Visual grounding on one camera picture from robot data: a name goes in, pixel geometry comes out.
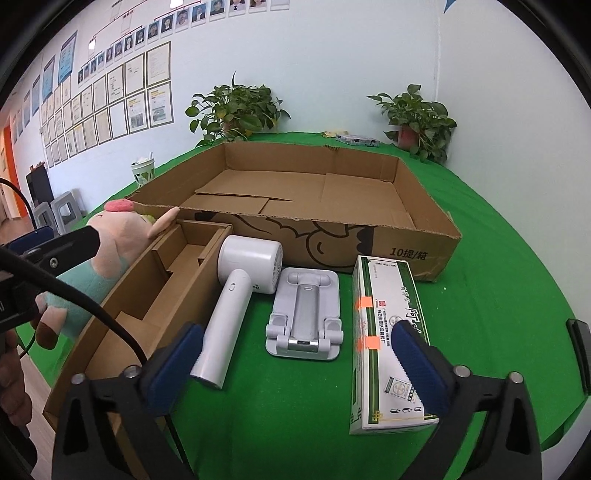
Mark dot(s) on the large shallow cardboard box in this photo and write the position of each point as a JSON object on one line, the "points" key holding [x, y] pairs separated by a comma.
{"points": [[295, 184]]}

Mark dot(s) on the grey plastic stool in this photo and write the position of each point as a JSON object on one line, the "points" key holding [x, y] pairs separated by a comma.
{"points": [[42, 214], [67, 210]]}

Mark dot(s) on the white folding phone stand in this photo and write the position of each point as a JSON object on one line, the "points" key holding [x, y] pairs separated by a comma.
{"points": [[302, 318]]}

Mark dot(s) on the pink pig plush toy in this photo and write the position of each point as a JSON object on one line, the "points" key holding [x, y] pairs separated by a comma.
{"points": [[115, 240]]}

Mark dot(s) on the small printed packet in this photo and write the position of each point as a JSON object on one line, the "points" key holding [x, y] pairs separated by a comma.
{"points": [[358, 140]]}

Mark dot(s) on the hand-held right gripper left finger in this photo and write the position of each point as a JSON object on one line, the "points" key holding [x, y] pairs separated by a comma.
{"points": [[178, 364]]}

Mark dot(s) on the blue wall sticker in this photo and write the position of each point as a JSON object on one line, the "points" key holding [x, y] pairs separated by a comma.
{"points": [[449, 5]]}

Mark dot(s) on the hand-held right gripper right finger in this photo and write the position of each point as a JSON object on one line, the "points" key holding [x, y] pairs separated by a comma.
{"points": [[422, 369]]}

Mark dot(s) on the black cabinet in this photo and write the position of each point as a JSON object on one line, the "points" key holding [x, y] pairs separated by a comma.
{"points": [[39, 184]]}

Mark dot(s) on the potted plant in red pot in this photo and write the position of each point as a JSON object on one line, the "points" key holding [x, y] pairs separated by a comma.
{"points": [[415, 120]]}

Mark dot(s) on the small yellow item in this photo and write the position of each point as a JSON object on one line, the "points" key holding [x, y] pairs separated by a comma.
{"points": [[330, 134]]}

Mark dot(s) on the green and white carton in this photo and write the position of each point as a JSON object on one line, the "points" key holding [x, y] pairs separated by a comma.
{"points": [[374, 360]]}

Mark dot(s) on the blue wall poster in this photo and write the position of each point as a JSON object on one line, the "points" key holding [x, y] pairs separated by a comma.
{"points": [[48, 78], [36, 94], [68, 57]]}

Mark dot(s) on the narrow cardboard box with insert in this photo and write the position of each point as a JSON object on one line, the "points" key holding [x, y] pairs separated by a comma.
{"points": [[138, 295]]}

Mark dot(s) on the white hair dryer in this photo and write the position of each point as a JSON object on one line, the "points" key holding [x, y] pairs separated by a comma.
{"points": [[226, 314]]}

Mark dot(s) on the bushy potted plant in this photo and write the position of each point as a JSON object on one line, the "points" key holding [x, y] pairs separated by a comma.
{"points": [[235, 110]]}

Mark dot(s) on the row of wall portrait photos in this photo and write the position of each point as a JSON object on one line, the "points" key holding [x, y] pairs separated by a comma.
{"points": [[180, 21]]}

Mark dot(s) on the person's left hand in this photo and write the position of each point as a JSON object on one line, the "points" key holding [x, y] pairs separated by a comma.
{"points": [[11, 383]]}

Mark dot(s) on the green tablecloth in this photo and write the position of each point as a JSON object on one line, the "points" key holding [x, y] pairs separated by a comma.
{"points": [[485, 258]]}

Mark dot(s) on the green and white cup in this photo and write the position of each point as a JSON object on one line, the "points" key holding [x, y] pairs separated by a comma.
{"points": [[142, 173]]}

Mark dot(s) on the group of framed wall certificates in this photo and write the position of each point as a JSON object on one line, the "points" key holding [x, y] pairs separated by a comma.
{"points": [[120, 106]]}

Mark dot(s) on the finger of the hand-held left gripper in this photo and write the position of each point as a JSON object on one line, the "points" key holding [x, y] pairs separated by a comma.
{"points": [[32, 236], [69, 249]]}

